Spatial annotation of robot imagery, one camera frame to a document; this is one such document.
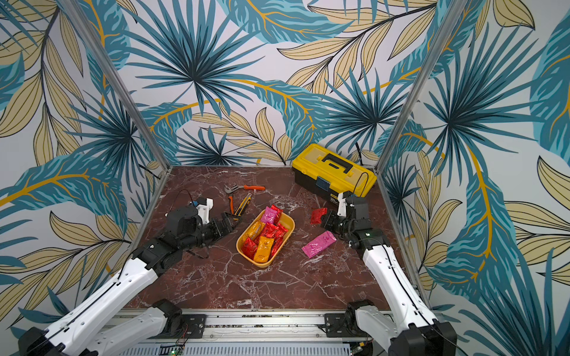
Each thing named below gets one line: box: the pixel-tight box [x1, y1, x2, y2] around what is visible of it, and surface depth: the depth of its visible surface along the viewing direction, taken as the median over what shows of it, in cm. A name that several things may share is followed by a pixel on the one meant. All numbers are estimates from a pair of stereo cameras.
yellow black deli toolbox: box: [291, 143, 378, 205], surface depth 100 cm
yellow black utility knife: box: [234, 192, 253, 217], surface depth 105 cm
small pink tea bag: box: [260, 206, 278, 224], surface depth 95 cm
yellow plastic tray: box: [273, 212, 296, 258], surface depth 95 cm
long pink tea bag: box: [301, 230, 337, 259], surface depth 92 cm
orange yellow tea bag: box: [253, 235, 275, 263], surface depth 87 cm
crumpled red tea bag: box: [267, 235, 285, 262], surface depth 87 cm
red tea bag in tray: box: [260, 222, 289, 239], surface depth 92 cm
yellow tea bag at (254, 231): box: [242, 221, 267, 241], surface depth 90 cm
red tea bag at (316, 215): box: [310, 207, 328, 224], surface depth 82 cm
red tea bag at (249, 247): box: [241, 236, 258, 260], surface depth 87 cm
